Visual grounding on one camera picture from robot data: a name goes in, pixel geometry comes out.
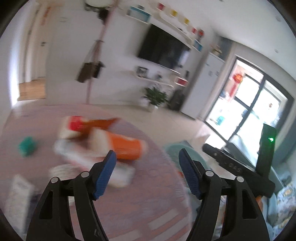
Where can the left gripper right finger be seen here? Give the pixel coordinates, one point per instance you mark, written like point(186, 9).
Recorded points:
point(228, 210)

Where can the orange soymilk paper cup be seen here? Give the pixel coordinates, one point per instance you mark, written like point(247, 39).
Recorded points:
point(100, 142)

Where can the orange snack bag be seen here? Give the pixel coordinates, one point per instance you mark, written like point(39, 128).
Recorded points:
point(86, 126)

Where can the green tissue pack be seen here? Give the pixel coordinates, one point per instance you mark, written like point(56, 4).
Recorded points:
point(27, 146)

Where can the sliding glass balcony door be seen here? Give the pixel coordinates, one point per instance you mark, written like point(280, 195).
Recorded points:
point(259, 100)

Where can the pink floral tablecloth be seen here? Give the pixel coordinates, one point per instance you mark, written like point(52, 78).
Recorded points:
point(110, 199)

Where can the red white paper cup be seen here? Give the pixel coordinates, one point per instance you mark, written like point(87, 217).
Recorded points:
point(72, 127)

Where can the red chinese knot decoration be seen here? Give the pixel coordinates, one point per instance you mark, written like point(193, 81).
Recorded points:
point(238, 78)

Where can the white standing air conditioner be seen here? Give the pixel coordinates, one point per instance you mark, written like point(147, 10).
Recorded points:
point(201, 89)

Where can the dark acoustic guitar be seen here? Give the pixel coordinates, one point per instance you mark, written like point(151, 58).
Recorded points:
point(177, 97)

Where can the red white box shelf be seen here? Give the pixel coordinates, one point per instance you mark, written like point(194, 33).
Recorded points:
point(181, 81)

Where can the potted green plant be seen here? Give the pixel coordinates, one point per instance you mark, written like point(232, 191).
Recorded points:
point(155, 97)

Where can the framed butterfly picture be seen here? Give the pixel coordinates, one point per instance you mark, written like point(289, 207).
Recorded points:
point(142, 72)

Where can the brown tote bag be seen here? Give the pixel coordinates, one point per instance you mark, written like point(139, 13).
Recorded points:
point(85, 70)

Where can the small black bag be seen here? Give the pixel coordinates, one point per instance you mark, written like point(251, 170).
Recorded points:
point(97, 69)

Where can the white curved upper shelf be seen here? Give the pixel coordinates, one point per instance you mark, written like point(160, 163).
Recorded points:
point(180, 24)

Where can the white interior door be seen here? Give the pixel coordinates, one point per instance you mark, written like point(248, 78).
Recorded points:
point(36, 47)

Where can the blue white box shelf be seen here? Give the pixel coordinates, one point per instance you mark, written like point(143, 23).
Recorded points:
point(138, 14)

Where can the pink coat rack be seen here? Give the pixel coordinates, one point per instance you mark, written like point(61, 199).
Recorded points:
point(98, 46)

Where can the white lower wall shelf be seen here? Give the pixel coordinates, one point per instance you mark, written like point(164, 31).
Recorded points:
point(151, 80)

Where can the wall mounted black television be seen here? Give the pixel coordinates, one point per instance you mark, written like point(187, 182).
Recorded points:
point(161, 48)

